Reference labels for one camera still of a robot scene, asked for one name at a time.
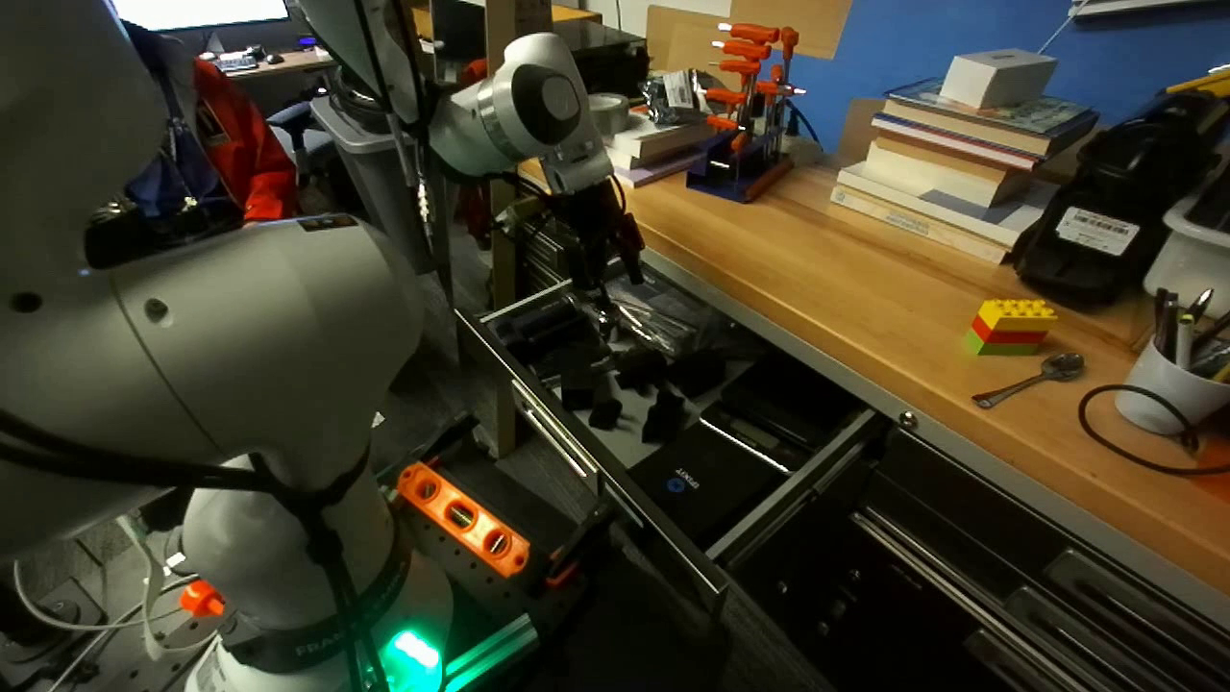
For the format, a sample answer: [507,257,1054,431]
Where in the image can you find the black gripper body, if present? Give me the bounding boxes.
[555,168,651,266]

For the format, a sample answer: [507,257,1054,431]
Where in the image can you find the black notched plastic block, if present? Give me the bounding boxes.
[637,389,692,450]

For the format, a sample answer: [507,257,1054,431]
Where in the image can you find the grey metal drawer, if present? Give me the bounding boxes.
[449,248,892,609]

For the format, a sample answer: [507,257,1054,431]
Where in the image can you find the black drawer cabinet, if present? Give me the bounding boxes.
[713,416,1230,692]

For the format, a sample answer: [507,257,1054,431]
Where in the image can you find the clear plastic bags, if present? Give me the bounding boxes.
[599,275,743,362]

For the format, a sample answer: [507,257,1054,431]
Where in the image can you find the black parts tray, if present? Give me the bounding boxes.
[490,295,607,389]

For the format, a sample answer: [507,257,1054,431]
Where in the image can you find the white box stack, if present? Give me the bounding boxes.
[607,111,722,194]

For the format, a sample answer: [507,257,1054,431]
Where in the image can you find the small black plastic part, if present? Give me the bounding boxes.
[585,391,631,435]

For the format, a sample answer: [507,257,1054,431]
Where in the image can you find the shiny plastic packet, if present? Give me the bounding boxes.
[635,65,713,126]

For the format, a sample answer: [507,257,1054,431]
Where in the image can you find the red hex key set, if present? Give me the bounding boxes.
[683,17,807,204]

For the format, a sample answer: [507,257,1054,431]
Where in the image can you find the grey trash bin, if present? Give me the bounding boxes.
[306,94,447,263]

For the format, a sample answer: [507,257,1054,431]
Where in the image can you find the black iFixit case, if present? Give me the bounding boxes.
[624,420,825,557]

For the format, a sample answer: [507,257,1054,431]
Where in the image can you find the orange spirit level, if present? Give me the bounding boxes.
[387,457,538,586]

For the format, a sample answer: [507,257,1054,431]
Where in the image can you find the cork pin board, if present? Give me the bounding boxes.
[646,0,858,85]

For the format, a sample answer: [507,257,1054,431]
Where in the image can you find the stack of books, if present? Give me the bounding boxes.
[825,76,1104,271]

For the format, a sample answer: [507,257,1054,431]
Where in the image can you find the yellow red green brick stack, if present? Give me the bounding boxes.
[967,293,1059,357]

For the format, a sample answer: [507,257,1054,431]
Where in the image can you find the small white box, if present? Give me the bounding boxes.
[936,47,1059,116]

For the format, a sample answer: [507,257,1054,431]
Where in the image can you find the small metal wrench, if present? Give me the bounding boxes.
[967,352,1090,412]

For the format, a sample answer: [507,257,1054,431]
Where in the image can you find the lit computer monitor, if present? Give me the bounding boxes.
[106,0,296,36]

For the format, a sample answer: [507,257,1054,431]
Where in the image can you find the black yellow tool case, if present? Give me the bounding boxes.
[1004,61,1230,313]

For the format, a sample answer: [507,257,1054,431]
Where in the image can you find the small orange clamp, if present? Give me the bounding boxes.
[171,578,234,626]

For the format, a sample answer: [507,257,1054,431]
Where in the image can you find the white cup with pens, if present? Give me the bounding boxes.
[1109,281,1230,435]

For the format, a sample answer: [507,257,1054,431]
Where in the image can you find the white plastic bin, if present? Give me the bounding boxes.
[1143,188,1230,313]

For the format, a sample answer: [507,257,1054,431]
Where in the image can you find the silver drawer handle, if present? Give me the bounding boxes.
[505,370,607,493]

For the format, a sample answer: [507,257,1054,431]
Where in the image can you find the black cable loop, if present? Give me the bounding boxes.
[1076,376,1230,480]

